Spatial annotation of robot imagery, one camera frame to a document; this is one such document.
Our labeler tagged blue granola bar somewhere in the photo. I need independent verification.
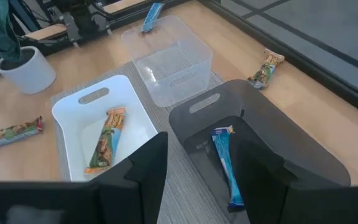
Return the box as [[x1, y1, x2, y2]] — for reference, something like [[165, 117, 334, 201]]
[[140, 2, 165, 34], [210, 124, 246, 210]]

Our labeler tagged orange green granola bar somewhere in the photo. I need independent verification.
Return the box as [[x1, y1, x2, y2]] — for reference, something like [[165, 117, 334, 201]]
[[246, 48, 286, 91], [83, 106, 127, 175]]

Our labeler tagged clear plastic bin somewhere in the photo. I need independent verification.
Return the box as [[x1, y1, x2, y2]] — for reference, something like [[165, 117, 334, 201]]
[[120, 14, 214, 108]]

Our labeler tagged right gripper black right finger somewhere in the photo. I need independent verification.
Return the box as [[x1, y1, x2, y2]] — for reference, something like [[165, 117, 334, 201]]
[[228, 134, 298, 224]]

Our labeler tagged grey woven table mat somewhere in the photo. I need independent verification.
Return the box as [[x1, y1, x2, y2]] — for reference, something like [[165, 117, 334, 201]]
[[50, 60, 234, 224]]

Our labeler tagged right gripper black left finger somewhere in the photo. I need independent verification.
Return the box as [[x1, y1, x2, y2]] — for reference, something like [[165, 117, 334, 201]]
[[97, 131, 169, 224]]

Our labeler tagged dark grey plastic bin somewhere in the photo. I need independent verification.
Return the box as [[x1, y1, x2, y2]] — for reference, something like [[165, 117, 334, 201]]
[[168, 78, 352, 224]]

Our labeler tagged red green granola bar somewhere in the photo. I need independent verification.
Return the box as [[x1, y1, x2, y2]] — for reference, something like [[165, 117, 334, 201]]
[[0, 115, 44, 150]]

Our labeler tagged white plastic bin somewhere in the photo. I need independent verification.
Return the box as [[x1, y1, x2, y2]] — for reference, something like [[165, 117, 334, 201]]
[[51, 74, 159, 183]]

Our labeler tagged green paper plant white pot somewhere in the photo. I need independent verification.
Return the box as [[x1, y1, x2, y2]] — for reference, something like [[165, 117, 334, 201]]
[[0, 0, 57, 95]]

